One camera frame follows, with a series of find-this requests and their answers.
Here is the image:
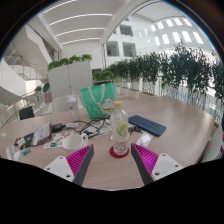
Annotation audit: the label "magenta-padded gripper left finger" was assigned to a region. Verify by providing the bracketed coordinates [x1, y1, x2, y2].
[43, 143, 95, 187]

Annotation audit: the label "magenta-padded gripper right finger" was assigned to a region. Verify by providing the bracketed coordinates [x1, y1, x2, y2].
[130, 143, 184, 186]

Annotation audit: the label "clear lime-label drink bottle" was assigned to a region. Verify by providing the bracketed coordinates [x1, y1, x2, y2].
[110, 100, 130, 156]

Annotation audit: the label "colourful sticker sheet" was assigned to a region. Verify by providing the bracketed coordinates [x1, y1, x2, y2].
[43, 131, 73, 149]

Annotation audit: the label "white mug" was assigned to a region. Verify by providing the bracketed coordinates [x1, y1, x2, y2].
[61, 133, 89, 155]

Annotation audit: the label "clear plastic wrapper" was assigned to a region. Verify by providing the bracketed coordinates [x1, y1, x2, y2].
[135, 131, 154, 148]

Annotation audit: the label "small blue packet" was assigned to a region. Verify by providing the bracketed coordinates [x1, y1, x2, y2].
[21, 146, 32, 156]

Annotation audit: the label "brown-framed tablet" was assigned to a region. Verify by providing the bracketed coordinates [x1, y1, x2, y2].
[31, 121, 53, 147]

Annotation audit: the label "black charger block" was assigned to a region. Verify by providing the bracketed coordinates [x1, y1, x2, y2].
[50, 122, 67, 133]

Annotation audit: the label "black notebook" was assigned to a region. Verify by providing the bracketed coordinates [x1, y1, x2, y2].
[16, 132, 35, 149]

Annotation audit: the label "white power adapter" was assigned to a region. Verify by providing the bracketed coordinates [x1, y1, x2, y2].
[65, 122, 80, 129]

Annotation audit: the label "dark blue keyboard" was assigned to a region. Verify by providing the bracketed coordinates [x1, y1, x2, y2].
[128, 114, 167, 137]

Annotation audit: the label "white card pack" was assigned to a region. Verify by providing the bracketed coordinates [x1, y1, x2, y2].
[17, 137, 27, 148]

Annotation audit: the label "clear shaker bottle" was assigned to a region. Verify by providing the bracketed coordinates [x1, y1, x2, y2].
[65, 91, 81, 123]

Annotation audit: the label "black chair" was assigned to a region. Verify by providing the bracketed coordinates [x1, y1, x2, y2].
[18, 105, 36, 121]

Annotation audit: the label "small potted plant box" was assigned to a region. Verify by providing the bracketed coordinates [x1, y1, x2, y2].
[33, 82, 53, 104]

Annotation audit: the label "green tote bag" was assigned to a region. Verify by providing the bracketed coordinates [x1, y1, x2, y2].
[80, 83, 118, 120]

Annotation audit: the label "white cabinet with plants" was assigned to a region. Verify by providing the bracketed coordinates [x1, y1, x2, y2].
[47, 53, 94, 101]

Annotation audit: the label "row of green hedge plants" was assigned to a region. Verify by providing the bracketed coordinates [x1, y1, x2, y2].
[92, 44, 224, 114]

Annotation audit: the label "ceiling light strips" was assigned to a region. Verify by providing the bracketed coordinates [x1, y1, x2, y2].
[43, 0, 114, 46]

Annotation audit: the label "black cable bundle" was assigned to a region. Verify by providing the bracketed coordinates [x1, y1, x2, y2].
[74, 116, 116, 138]

